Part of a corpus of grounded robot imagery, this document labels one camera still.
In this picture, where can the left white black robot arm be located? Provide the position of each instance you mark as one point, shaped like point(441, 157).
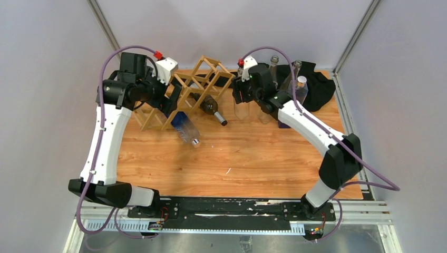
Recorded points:
point(133, 82)

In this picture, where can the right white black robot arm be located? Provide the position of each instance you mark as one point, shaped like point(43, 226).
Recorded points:
point(340, 152)

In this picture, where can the clear bottle gold black label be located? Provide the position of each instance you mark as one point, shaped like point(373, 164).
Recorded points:
point(273, 69)

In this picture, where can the dark bottle grey cap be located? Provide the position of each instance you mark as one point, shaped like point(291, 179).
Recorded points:
point(210, 107)

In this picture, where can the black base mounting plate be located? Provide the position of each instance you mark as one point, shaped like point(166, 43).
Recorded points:
point(209, 213)

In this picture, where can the clear bottle white label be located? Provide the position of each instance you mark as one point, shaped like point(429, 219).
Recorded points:
point(294, 74)

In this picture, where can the blue BLU labelled bottle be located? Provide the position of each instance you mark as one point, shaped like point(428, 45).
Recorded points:
point(301, 88)

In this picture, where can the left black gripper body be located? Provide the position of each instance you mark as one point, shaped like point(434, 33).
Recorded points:
point(159, 99)

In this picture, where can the black cloth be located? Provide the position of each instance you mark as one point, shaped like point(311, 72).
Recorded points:
point(320, 88)

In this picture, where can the wooden lattice wine rack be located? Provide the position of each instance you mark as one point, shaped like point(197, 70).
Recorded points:
point(208, 77)

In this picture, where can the aluminium frame rails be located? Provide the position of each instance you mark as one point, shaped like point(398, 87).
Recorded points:
point(132, 219)

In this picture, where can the clear square bottle silver cap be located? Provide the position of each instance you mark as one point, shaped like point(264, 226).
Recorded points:
point(266, 118)

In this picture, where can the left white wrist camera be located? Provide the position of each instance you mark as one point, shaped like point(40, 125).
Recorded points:
point(166, 69)

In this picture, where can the blue bottle silver cap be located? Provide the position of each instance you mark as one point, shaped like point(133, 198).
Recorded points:
point(186, 129)

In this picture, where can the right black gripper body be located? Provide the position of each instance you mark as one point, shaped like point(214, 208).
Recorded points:
point(248, 93)

